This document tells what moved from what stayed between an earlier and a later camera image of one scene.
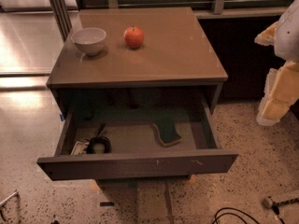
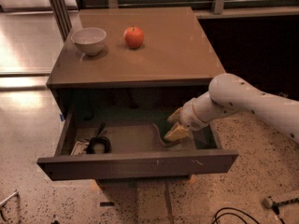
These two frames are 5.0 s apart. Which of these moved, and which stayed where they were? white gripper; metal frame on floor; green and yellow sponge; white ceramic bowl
Moved: white gripper
Stayed: white ceramic bowl; metal frame on floor; green and yellow sponge
